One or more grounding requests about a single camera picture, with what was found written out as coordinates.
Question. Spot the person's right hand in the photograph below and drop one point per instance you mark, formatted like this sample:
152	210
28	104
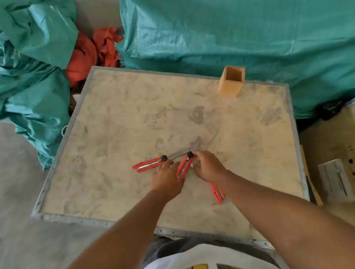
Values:
209	167

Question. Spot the person's left hand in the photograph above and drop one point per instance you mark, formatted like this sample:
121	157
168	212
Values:
165	181

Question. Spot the red utility knife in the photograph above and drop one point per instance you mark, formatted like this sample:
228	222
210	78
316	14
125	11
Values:
218	194
147	164
184	166

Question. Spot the small wooden box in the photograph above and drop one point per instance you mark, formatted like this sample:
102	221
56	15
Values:
230	85

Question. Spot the person's left forearm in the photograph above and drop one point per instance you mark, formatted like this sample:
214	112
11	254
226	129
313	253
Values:
115	255

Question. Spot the person's right forearm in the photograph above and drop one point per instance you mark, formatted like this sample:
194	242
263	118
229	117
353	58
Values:
293	225

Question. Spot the plywood table with metal edge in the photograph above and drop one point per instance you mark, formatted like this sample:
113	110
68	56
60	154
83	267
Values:
129	113

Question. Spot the brown cardboard piece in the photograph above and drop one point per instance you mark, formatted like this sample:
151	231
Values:
311	183

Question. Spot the white paper label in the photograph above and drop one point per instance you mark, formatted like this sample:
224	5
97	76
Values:
335	182

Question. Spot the black plastic bag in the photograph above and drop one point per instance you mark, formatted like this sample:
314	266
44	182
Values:
330	110

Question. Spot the orange cloth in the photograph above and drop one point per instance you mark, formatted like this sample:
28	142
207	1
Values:
89	56

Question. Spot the large green tarp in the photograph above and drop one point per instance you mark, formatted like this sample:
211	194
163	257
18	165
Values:
248	25

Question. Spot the crumpled green tarp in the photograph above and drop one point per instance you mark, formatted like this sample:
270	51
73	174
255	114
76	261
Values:
24	61

